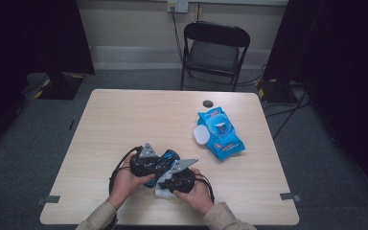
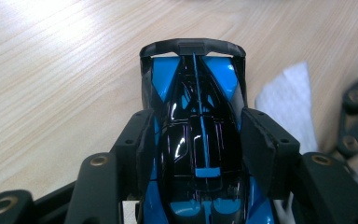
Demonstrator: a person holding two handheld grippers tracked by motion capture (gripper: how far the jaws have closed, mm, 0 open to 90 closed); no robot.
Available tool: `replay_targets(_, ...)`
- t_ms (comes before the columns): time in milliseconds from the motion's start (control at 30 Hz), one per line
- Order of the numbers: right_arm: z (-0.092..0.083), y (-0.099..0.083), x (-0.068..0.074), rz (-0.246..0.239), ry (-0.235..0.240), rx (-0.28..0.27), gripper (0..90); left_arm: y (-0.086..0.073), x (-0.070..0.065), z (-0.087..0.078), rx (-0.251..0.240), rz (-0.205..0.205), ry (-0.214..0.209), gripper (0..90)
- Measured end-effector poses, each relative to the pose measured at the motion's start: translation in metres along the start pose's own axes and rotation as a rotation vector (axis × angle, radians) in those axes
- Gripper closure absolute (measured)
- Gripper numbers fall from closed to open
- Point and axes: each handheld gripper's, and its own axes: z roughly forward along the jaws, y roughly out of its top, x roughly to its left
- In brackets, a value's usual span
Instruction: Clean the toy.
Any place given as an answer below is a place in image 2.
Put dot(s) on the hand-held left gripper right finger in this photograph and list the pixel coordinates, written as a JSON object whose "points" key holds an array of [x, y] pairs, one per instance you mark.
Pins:
{"points": [[267, 152]]}

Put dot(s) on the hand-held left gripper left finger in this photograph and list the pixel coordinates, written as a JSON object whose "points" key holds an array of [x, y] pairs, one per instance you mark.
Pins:
{"points": [[135, 149]]}

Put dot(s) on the white wet wipe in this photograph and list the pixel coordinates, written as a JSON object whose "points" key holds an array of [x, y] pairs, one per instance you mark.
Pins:
{"points": [[289, 99]]}

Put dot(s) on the blue toy car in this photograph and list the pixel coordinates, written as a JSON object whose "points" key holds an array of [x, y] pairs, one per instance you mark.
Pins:
{"points": [[199, 140]]}

